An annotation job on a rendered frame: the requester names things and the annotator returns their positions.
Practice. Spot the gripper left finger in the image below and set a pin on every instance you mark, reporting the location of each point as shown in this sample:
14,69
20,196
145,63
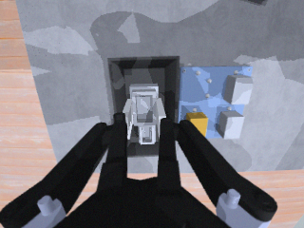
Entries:
47,202

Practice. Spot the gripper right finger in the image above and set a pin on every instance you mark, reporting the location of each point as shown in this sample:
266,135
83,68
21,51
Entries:
239,203

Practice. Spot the yellow block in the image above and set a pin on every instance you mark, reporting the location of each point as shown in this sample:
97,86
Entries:
199,120

